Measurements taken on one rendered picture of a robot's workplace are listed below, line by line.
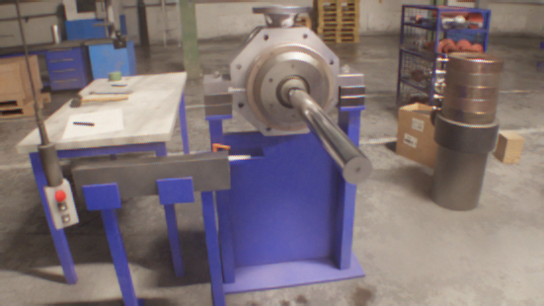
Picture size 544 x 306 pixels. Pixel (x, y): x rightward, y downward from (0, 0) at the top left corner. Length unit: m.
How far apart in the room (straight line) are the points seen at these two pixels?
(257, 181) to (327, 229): 0.51
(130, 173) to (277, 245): 1.01
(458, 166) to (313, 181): 1.19
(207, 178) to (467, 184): 1.95
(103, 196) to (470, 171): 2.31
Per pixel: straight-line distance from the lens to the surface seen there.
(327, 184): 2.16
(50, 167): 1.14
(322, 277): 2.27
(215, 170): 1.59
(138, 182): 1.64
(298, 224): 2.24
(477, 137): 2.84
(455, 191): 3.02
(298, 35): 1.77
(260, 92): 1.62
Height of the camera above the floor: 1.48
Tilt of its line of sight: 23 degrees down
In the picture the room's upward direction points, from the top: 2 degrees counter-clockwise
